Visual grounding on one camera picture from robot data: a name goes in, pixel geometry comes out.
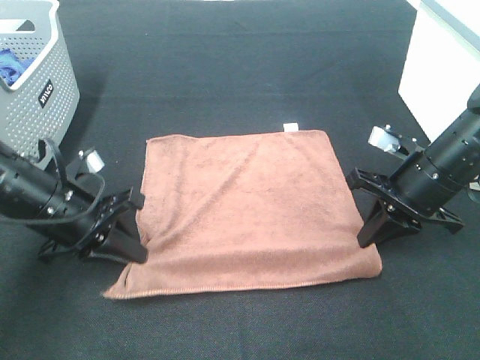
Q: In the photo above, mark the grey perforated laundry basket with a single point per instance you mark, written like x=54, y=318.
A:
x=41, y=103

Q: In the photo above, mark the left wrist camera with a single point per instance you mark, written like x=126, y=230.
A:
x=91, y=160

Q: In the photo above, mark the brown microfiber towel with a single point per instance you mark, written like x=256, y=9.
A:
x=252, y=212

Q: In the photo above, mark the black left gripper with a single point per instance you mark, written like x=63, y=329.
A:
x=77, y=218

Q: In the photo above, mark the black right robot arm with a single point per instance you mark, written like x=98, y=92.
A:
x=466, y=129

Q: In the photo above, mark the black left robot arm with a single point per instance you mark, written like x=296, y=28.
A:
x=13, y=179

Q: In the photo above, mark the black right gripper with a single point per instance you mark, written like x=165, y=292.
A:
x=416, y=192

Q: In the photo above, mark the white plastic bin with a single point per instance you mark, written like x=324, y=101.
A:
x=441, y=69

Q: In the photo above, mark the blue cloth in basket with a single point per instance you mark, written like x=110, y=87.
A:
x=12, y=68

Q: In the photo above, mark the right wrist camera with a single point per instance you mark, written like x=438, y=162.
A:
x=382, y=138

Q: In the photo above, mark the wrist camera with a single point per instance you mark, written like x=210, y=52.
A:
x=91, y=160
x=382, y=138

